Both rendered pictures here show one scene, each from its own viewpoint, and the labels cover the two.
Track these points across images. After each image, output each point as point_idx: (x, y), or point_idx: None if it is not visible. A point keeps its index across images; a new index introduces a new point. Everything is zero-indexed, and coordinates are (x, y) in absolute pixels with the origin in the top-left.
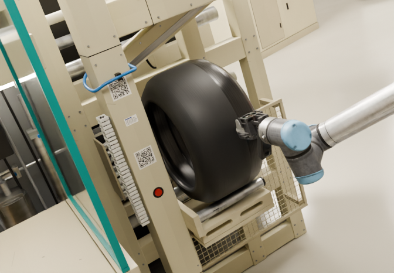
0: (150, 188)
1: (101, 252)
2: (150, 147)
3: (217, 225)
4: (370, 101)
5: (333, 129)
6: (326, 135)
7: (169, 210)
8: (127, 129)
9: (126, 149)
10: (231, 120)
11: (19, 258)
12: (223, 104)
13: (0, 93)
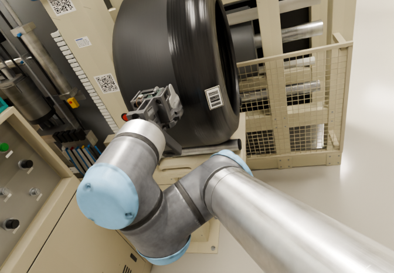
0: (117, 112)
1: None
2: (111, 76)
3: (173, 167)
4: (284, 249)
5: (216, 208)
6: (210, 205)
7: None
8: (81, 51)
9: (84, 71)
10: (165, 81)
11: None
12: (160, 55)
13: None
